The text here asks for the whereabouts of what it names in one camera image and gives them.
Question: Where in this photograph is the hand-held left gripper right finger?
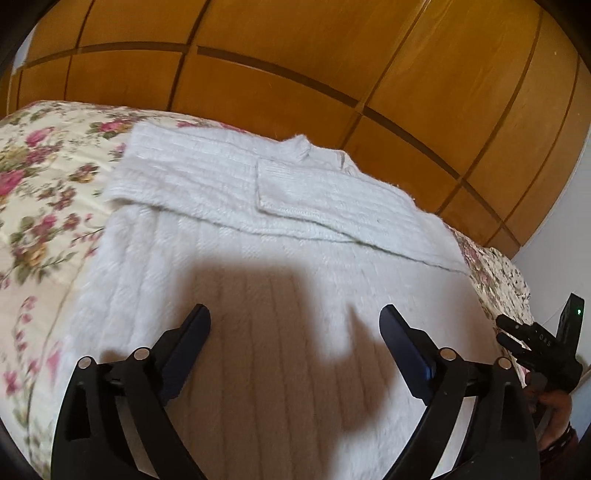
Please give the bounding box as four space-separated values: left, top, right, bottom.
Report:
379 304 541 480

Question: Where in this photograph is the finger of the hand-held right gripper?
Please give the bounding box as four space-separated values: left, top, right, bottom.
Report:
497 315 543 343
496 333 555 373

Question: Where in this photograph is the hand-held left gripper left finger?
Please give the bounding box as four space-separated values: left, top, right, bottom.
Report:
50 303 212 480

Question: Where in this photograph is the white knit sweater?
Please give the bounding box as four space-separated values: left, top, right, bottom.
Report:
28 121 504 480

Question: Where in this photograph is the person's right forearm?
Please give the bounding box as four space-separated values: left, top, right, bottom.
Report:
538 425 585 469

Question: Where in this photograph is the person's right hand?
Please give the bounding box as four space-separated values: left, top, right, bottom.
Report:
531 385 574 450

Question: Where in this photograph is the floral bedspread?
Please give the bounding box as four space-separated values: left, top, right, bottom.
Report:
0 102 536 467

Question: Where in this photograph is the wooden wardrobe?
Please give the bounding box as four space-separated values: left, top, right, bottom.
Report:
7 0 591 259

